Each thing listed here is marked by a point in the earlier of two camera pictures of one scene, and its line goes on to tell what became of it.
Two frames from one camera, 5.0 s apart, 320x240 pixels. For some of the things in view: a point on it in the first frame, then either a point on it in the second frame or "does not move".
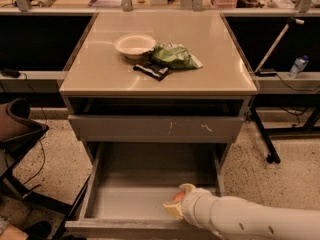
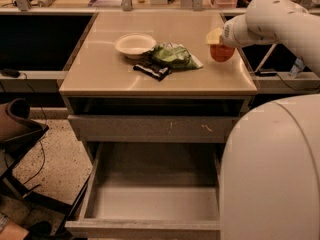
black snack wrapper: (153, 69) does not move
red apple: (179, 196) -> (221, 52)
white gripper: (190, 204) -> (229, 34)
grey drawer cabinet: (158, 91) does not move
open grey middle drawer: (130, 181) does not move
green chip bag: (174, 55) does not move
